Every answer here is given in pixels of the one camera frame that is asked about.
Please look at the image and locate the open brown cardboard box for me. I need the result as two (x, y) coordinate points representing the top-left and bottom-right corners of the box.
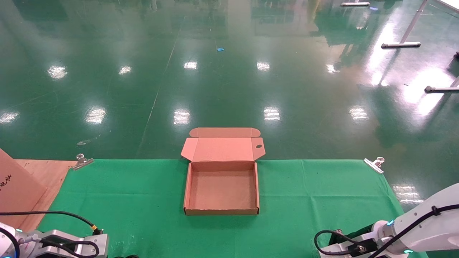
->
(180, 128), (266, 216)

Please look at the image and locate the green table cloth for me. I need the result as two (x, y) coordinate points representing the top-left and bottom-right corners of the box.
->
(36, 159), (429, 258)

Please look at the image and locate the clear plastic scrap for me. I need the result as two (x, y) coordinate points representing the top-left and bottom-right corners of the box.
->
(77, 135), (101, 147)

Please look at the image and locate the silver metal binder clip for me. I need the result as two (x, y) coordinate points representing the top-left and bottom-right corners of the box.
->
(364, 157), (385, 175)
(72, 154), (94, 171)

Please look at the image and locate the white table leg with foot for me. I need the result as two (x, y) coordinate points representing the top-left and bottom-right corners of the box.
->
(381, 0), (430, 49)

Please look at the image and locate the grey table leg with foot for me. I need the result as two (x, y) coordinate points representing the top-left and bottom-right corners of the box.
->
(425, 76), (459, 94)

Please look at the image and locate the brown printed cardboard carton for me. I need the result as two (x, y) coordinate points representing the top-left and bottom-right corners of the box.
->
(0, 149), (48, 229)

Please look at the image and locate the white table top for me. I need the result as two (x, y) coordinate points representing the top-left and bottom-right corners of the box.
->
(432, 0), (459, 14)

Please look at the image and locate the black cable with yellow plug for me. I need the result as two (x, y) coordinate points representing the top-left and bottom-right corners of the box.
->
(0, 211), (104, 236)

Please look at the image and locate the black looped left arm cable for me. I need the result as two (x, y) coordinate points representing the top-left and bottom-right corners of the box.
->
(38, 239), (100, 258)

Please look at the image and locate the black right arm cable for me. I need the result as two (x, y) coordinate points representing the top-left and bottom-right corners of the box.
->
(314, 204), (459, 258)

